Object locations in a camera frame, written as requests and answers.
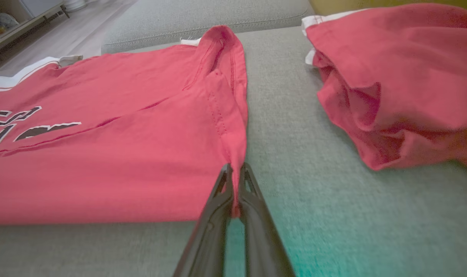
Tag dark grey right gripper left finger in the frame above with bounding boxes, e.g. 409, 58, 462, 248
173, 164, 234, 277

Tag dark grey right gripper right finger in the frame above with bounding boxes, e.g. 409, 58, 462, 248
239, 163, 295, 277

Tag red basketball jersey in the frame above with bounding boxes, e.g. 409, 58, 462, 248
0, 25, 249, 225

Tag grey fabric sofa ottoman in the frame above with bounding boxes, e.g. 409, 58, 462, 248
0, 26, 467, 277

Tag red shorts with white trim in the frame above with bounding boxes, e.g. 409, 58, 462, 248
301, 3, 467, 174

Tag long grey sofa seat cushion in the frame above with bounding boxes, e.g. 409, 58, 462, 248
101, 0, 315, 54

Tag white and mint tv cabinet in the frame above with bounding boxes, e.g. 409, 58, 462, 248
0, 0, 70, 58

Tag pale bag in cabinet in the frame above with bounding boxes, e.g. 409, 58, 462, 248
0, 6, 18, 36

